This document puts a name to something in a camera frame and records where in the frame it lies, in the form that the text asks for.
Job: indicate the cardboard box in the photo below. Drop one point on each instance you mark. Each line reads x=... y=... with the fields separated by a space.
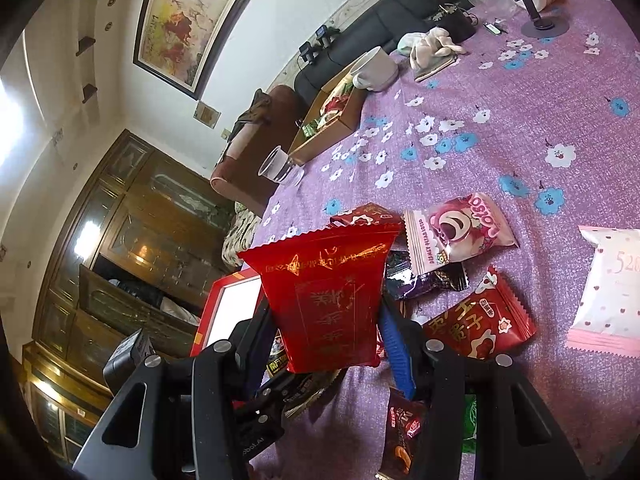
x=330 y=130

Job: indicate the red snack packet white pattern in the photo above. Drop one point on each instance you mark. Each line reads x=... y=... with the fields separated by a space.
x=367 y=217

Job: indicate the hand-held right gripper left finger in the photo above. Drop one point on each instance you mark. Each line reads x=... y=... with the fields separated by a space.
x=255 y=345

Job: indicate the dark purple snack packet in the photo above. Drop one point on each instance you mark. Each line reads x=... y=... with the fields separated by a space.
x=425 y=280

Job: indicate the small white device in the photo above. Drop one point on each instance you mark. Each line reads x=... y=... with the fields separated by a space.
x=493 y=27

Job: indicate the purple floral tablecloth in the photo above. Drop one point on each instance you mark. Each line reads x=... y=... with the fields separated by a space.
x=500 y=160

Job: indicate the black yellow snack packet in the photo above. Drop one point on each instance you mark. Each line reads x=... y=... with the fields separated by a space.
x=310 y=390

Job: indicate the white mug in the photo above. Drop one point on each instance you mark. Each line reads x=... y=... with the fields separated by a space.
x=377 y=67

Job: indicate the brown armchair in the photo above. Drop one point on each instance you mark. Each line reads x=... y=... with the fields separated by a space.
x=260 y=160

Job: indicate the dark wooden cabinet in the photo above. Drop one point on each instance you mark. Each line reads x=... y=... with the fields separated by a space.
x=140 y=240

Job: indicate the red box with white inside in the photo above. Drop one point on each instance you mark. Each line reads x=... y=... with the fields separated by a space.
x=227 y=310

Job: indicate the large red gold-print snack packet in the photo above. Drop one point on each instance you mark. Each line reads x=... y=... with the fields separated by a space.
x=325 y=300

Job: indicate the pink bear snack packet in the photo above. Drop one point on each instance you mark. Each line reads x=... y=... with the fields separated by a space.
x=457 y=232

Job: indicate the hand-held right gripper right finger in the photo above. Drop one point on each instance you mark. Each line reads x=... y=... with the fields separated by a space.
x=397 y=355

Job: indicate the small framed picture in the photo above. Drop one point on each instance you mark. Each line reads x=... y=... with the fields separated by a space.
x=206 y=114

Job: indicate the black pouch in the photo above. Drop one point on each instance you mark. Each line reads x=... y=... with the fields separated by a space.
x=457 y=25

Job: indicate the red snack packet white characters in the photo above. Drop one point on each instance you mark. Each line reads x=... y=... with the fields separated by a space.
x=475 y=325

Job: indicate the green snack packet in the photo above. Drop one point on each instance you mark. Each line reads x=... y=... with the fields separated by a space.
x=470 y=425

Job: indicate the clear glass cup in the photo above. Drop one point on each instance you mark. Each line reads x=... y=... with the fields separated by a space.
x=280 y=167

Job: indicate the pink white dotted snack packet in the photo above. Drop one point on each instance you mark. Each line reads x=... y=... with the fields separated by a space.
x=610 y=290

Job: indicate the framed landscape painting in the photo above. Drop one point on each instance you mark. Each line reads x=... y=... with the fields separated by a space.
x=185 y=25

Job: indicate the floral cushion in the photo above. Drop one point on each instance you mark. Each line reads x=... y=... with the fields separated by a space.
x=240 y=237

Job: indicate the dark grey sofa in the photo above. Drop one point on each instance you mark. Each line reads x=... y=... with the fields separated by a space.
x=380 y=25

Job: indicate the pile of assorted snack packets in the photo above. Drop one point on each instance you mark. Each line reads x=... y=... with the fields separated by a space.
x=327 y=110

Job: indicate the black devices on sofa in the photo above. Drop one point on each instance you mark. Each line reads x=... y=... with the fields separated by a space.
x=320 y=42

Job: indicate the thin notebook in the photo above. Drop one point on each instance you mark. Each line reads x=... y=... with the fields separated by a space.
x=435 y=71

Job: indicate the dark brown snack packet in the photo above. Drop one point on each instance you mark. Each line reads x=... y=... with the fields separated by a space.
x=402 y=430

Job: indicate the brown cloth on armchair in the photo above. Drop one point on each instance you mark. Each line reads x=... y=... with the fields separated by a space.
x=256 y=109

